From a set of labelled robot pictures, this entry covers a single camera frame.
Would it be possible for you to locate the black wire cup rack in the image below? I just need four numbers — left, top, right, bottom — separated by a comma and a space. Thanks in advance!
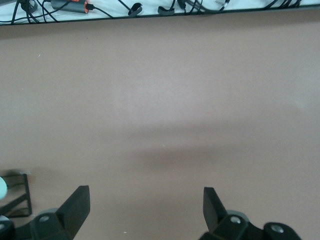
0, 172, 33, 218

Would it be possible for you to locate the black cable with velcro strap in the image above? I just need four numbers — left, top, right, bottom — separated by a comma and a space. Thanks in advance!
157, 0, 176, 16
117, 0, 144, 17

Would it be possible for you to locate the grey orange power adapter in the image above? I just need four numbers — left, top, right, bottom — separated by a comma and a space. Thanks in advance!
51, 0, 95, 15

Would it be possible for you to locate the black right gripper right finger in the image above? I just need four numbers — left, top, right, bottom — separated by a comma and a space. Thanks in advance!
199, 186, 261, 240

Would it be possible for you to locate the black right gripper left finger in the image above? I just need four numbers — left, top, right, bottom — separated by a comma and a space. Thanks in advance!
29, 185, 91, 240

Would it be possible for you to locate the pale green cup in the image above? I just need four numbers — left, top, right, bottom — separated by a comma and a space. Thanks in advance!
0, 176, 9, 201

